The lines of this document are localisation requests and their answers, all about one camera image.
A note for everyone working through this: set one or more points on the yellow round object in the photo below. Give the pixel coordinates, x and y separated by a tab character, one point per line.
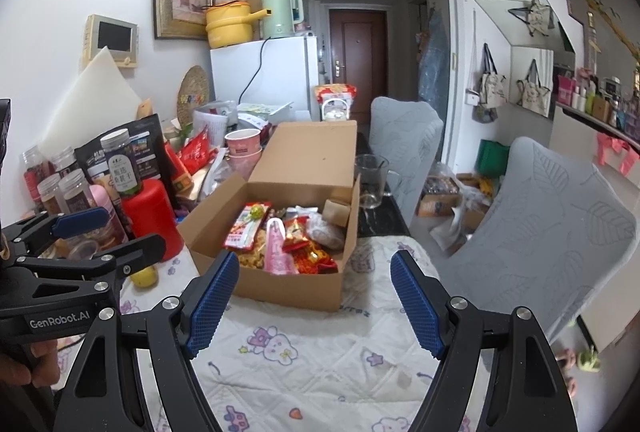
144	274

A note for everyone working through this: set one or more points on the red white snack packet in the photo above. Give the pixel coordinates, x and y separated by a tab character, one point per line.
240	232

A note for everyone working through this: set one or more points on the white foam board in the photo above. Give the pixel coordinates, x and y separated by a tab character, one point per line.
95	101

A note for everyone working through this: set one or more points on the yellow pot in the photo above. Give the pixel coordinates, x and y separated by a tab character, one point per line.
230	24

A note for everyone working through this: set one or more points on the green slipper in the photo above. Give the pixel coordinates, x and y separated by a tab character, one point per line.
589	359

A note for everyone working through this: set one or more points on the brown door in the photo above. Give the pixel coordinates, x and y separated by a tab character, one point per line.
357	46

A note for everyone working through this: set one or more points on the dark jar with white lid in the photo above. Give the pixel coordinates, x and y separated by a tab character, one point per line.
120	166

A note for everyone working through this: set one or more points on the black snack bag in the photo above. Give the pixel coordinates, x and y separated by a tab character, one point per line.
145	151

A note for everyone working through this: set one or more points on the pink bottle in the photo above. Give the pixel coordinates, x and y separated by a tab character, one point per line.
116	217

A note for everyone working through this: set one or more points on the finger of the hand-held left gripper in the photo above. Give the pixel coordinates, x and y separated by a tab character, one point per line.
80	221
100	257

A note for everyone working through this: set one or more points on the red foil bag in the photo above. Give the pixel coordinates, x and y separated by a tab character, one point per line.
197	149

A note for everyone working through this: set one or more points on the green bag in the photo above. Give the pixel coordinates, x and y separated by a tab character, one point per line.
492	159

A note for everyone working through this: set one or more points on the clear noodle snack packet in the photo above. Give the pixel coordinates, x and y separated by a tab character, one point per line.
250	257

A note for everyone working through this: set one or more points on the brown paper bag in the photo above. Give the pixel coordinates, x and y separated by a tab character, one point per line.
144	109

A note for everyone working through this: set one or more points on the green yellow lollipop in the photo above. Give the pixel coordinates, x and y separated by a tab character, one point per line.
256	213

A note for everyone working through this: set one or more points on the canvas tote bag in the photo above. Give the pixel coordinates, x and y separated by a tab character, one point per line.
490	86

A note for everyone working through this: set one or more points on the glass measuring cup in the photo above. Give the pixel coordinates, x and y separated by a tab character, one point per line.
372	182

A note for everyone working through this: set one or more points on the wall intercom panel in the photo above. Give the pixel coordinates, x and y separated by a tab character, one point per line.
112	36

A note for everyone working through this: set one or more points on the red yellow snack bag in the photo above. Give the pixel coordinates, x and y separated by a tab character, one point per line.
335	90

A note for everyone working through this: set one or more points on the star-shaped hanging bag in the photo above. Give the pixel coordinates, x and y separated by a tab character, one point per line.
535	16

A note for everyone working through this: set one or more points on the white printed paper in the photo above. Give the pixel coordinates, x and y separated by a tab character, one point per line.
210	126

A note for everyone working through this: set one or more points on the printed white tablecloth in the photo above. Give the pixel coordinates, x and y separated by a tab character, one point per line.
310	362

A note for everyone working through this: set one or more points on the white fridge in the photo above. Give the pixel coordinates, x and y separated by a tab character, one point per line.
280	71

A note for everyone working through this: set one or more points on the clear plastic jar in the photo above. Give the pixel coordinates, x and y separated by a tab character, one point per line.
62	159

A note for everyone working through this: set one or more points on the silver snack packet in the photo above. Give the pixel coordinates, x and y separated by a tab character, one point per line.
300	212

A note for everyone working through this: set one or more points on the pink paper cup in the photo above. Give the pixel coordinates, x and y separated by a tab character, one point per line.
242	141
245	164

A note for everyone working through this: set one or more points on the round woven mat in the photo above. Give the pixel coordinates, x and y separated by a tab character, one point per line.
195	91

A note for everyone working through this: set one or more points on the cardboard box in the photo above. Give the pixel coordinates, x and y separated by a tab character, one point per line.
305	156

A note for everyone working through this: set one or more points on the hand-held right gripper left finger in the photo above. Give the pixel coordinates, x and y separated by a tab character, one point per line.
212	307

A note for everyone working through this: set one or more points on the green white printed box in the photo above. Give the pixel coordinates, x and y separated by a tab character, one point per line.
257	111

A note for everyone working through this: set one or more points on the row of cosmetic bottles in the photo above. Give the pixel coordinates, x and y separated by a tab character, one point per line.
600	104

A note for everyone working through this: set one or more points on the pink cone-shaped snack packet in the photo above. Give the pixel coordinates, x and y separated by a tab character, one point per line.
277	247

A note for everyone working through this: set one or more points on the small gold box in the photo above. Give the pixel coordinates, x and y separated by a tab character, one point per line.
336	212

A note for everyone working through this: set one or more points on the tall clear bottle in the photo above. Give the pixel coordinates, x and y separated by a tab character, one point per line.
591	41

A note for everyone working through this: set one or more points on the green electric kettle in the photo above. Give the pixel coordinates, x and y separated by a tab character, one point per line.
277	16

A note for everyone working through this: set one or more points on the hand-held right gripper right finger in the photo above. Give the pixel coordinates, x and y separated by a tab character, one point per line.
415	307

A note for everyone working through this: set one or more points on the clear jar red contents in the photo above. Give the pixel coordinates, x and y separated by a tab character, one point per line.
35	171

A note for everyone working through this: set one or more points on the blue plastic garment cover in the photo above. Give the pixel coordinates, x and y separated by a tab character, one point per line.
434	56

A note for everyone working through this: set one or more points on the small cardboard carton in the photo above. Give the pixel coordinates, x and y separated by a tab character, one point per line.
437	199

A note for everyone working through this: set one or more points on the person's left hand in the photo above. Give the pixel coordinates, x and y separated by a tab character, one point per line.
35	364

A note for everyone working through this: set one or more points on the pink slipper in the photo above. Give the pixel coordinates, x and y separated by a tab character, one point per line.
564	358

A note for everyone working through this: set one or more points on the grey leaf-pattern chair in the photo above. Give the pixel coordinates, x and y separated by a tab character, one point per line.
405	146
540	222

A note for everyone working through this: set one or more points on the red plastic canister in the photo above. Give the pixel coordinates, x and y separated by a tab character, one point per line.
150	217

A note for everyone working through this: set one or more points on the pink ribbon bow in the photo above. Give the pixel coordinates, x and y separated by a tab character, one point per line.
617	149

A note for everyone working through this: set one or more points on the clear jar brown contents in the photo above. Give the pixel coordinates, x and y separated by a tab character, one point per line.
77	192
47	197

